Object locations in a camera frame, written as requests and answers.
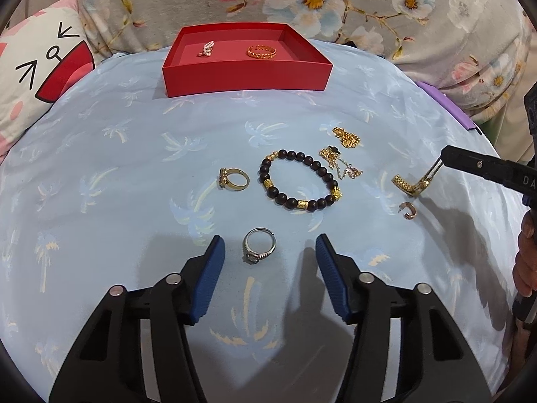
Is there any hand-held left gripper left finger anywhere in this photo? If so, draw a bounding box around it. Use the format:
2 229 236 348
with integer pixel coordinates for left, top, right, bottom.
48 235 227 403

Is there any grey floral blanket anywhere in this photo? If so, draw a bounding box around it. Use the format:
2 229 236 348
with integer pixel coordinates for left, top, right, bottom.
78 0 537 164

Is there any cartoon face pillow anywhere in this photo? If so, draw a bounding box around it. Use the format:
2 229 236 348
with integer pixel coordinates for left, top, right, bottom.
0 0 106 165

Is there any silver ring with stone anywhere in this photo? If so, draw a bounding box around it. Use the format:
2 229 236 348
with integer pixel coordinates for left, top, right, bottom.
243 227 278 265

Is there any red cardboard box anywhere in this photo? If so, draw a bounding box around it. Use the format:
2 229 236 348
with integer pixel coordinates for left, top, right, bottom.
163 24 334 98

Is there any gold ring with stones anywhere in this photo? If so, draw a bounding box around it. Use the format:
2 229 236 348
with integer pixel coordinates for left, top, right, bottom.
218 167 251 191

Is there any dark wooden bead bracelet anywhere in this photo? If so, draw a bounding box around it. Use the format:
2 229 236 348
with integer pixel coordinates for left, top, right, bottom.
259 148 345 213

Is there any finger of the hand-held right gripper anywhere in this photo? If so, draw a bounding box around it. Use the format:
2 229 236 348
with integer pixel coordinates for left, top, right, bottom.
437 145 537 196

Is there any gold woven bangle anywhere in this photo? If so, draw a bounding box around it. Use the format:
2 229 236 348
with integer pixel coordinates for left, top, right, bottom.
246 44 278 60

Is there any gold chain with dark flower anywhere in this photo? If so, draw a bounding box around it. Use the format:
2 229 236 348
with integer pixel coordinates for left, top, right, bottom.
319 145 364 181

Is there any person's right hand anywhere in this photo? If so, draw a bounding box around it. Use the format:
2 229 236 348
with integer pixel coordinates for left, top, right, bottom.
514 217 537 300

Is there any gold wristwatch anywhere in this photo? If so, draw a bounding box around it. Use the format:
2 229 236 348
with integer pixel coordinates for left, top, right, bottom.
391 160 441 197

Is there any gold pendant necklace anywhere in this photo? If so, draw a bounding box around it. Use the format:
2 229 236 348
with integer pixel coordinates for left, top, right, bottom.
332 127 362 150

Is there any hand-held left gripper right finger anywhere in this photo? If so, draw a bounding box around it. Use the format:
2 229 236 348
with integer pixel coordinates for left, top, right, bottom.
314 233 491 403

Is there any blue palm print sheet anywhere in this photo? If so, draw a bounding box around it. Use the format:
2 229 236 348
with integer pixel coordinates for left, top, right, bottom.
0 36 523 403

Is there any purple mat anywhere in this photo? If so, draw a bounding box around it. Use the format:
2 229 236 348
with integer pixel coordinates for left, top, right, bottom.
417 79 484 136

